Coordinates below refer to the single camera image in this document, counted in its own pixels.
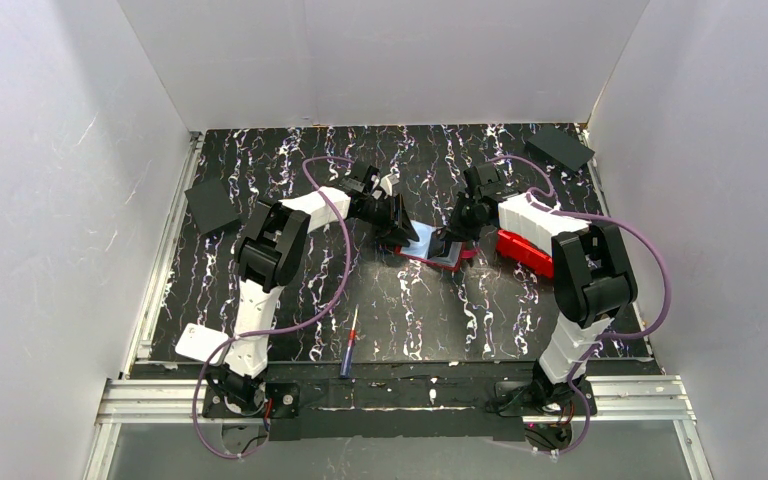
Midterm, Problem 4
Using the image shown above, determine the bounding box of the red leather card holder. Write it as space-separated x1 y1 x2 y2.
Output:
394 221 477 271

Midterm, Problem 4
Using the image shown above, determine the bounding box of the red plastic bin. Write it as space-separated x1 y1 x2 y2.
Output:
495 230 554 279

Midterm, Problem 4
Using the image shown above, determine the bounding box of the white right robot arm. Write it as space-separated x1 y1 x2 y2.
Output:
429 163 638 391

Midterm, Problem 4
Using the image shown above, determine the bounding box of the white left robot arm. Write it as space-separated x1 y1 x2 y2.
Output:
222 162 419 396

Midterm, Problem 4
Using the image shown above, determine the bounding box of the white card near left base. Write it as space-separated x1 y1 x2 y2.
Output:
174 323 229 366

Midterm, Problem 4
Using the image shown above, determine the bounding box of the black block far right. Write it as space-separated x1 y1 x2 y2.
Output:
524 126 595 172

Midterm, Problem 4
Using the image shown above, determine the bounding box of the black block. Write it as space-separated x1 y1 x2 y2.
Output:
524 126 595 172
184 178 240 236

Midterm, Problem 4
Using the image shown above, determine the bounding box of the blue red screwdriver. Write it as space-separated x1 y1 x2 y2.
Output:
339 306 359 379

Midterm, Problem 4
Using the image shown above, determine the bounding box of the black block far left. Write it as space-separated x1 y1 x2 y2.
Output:
184 178 240 236

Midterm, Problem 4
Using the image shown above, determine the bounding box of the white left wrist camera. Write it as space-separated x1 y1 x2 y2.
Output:
378 172 400 197

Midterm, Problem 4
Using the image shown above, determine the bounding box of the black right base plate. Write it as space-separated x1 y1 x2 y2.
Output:
484 379 598 422

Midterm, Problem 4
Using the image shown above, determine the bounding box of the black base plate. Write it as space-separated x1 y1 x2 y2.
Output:
200 382 300 420
484 379 598 422

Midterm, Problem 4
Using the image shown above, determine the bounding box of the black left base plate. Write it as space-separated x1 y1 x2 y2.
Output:
200 382 300 420

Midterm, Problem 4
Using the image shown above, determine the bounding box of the aluminium front rail frame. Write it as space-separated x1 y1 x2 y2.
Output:
84 364 712 479

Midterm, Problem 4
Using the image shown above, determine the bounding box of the aluminium left side rail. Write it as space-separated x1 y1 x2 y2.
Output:
119 131 204 380

